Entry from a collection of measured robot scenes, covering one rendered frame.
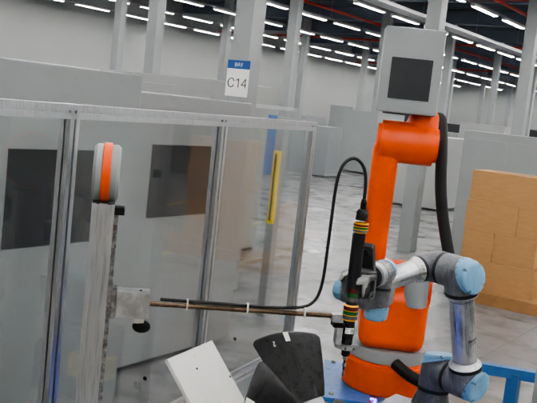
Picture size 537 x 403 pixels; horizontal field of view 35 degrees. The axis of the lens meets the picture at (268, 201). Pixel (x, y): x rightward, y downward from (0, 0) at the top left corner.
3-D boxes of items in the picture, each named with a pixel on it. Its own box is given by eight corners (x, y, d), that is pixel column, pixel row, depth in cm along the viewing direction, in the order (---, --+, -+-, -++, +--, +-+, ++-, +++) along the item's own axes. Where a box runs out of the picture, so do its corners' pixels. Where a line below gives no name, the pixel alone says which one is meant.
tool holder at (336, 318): (330, 349, 239) (334, 316, 238) (324, 342, 246) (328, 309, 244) (360, 352, 240) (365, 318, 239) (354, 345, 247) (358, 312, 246)
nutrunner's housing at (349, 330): (340, 357, 241) (359, 199, 236) (336, 353, 245) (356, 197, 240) (353, 357, 242) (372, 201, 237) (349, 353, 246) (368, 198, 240)
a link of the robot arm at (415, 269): (430, 241, 305) (329, 274, 277) (454, 249, 297) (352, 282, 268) (430, 272, 308) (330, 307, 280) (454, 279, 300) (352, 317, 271)
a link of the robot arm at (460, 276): (460, 383, 313) (453, 247, 296) (493, 397, 301) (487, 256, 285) (439, 396, 306) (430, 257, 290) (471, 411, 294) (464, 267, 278)
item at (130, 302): (109, 319, 227) (112, 289, 226) (109, 313, 234) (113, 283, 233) (147, 321, 229) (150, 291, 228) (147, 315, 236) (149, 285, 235)
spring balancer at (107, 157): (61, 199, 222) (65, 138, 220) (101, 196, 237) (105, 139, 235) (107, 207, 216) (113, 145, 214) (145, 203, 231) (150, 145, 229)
